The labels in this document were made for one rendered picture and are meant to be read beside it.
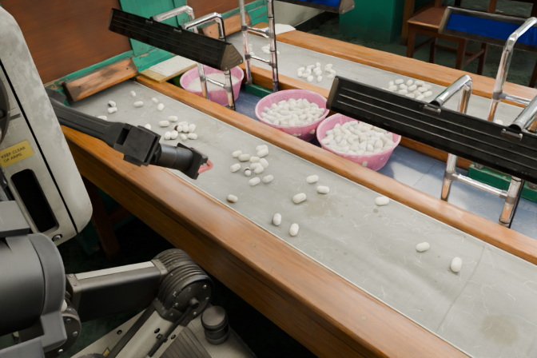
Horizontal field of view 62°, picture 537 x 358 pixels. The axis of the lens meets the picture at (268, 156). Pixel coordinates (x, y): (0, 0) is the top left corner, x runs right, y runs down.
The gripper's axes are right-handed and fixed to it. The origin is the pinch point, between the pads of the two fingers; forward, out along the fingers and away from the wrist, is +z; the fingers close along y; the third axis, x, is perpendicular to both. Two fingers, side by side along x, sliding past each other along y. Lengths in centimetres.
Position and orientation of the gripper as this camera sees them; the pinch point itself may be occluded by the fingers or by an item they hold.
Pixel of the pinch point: (209, 165)
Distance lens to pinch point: 122.7
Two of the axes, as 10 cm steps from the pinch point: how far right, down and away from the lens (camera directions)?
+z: 5.8, 1.7, 8.0
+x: -3.9, 9.2, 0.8
